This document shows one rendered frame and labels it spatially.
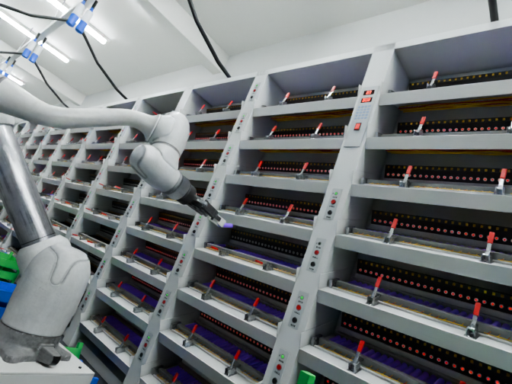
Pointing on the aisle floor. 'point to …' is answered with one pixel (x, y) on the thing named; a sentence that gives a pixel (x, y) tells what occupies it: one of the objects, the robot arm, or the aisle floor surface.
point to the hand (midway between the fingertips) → (216, 219)
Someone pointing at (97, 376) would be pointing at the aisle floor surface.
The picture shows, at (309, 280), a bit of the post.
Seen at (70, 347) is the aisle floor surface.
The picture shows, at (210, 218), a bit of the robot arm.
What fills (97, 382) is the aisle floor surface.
